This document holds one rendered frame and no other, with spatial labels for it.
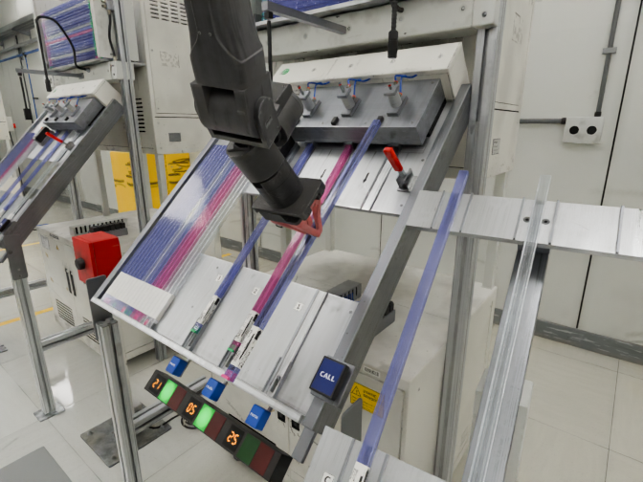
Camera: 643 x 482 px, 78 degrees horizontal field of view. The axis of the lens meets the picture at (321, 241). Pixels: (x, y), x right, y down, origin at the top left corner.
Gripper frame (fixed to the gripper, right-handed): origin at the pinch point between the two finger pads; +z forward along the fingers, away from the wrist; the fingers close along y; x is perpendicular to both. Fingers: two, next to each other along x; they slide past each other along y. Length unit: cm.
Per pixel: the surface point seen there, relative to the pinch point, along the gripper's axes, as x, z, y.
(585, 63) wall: -165, 93, -11
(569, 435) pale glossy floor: -14, 145, -34
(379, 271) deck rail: 0.0, 9.4, -8.5
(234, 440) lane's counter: 32.8, 11.9, 3.3
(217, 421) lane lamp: 32.0, 11.8, 8.3
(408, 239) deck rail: -8.4, 12.1, -9.4
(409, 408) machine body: 13.7, 44.5, -8.8
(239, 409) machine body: 33, 64, 48
